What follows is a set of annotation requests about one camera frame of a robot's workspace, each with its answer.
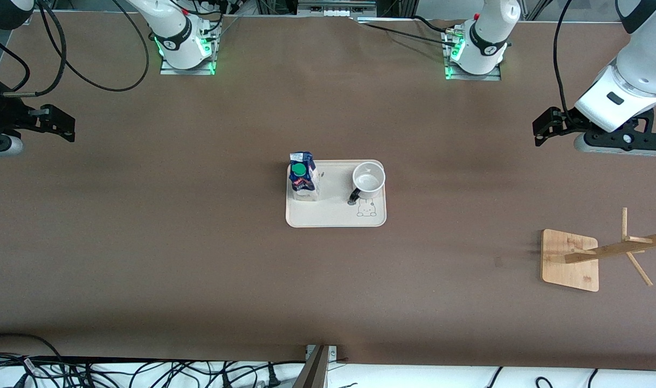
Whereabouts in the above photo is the blue milk carton green cap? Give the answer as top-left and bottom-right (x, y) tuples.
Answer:
(288, 151), (321, 203)

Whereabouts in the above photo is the grey metal profile bracket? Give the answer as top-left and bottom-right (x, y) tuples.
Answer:
(293, 345), (340, 388)

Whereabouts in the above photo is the black cable on table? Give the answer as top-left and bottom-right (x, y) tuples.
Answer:
(354, 16), (460, 48)

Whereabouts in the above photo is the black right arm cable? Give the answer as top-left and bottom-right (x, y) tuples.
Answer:
(0, 0), (150, 99)

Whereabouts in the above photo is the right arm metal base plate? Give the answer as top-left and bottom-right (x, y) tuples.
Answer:
(160, 22), (222, 76)

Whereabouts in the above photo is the wooden mug stand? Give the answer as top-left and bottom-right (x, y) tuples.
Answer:
(541, 207), (656, 293)

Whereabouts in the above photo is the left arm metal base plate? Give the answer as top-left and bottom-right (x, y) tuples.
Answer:
(444, 24), (502, 81)

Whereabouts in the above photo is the white rabbit print tray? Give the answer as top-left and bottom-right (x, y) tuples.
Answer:
(286, 160), (387, 228)

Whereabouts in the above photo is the white smiley face mug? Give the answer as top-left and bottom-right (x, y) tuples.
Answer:
(348, 162), (386, 206)

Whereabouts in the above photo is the black looped floor cable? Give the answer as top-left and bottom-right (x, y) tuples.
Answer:
(0, 332), (65, 368)

